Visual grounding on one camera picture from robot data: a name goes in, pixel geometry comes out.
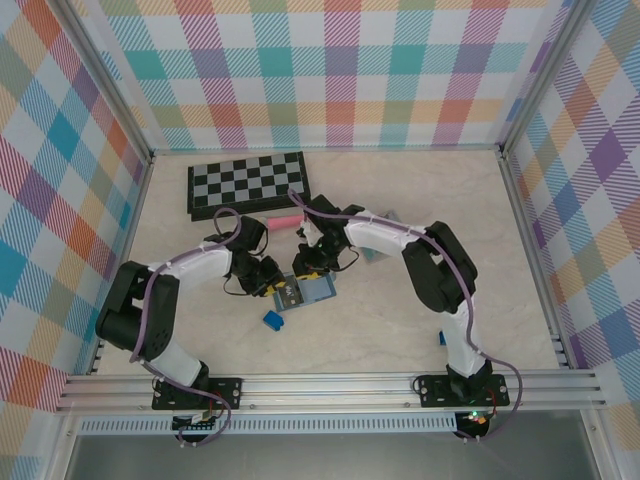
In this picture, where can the blue leather card holder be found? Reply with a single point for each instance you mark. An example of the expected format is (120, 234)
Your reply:
(320, 290)

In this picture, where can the dark grey credit card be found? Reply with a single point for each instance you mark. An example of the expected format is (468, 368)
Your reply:
(291, 296)

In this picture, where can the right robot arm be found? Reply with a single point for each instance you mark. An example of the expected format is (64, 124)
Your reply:
(445, 275)

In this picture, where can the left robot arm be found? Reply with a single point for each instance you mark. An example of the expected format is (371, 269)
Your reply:
(140, 315)

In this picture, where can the blue toy block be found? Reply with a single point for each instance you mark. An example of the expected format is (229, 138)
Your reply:
(273, 320)
(442, 339)

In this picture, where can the pink toy microphone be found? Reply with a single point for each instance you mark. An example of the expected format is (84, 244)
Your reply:
(285, 223)

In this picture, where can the black grey chessboard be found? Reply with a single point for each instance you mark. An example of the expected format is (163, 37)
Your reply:
(247, 182)

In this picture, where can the small electronics board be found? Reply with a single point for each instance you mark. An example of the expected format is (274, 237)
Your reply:
(197, 424)
(475, 419)

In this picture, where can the grey metal shelf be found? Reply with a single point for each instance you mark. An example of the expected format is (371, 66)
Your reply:
(325, 460)

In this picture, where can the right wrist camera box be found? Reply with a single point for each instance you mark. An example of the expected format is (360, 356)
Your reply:
(307, 232)

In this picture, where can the aluminium frame crossbar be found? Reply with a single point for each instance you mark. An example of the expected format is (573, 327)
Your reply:
(325, 149)

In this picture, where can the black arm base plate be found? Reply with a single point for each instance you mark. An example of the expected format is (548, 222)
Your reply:
(435, 390)
(225, 392)

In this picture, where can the aluminium mounting rail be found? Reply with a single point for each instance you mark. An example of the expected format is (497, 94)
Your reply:
(325, 392)

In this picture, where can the aluminium table side rail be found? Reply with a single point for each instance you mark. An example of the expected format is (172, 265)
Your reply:
(523, 215)

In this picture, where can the aluminium frame post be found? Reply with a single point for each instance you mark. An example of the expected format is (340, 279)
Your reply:
(546, 75)
(114, 80)

